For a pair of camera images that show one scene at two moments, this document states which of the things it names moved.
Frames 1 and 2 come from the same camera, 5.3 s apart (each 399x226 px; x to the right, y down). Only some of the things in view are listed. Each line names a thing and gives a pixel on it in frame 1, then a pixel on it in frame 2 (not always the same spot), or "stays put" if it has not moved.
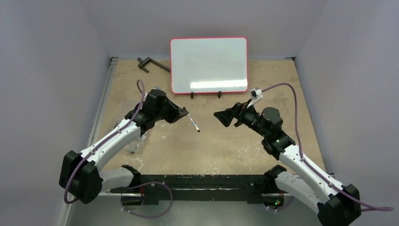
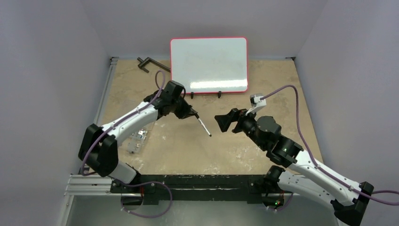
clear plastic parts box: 135,146 stays put
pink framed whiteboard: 202,65 stays put
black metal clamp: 148,60 stays put
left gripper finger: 183,110 -> 189,107
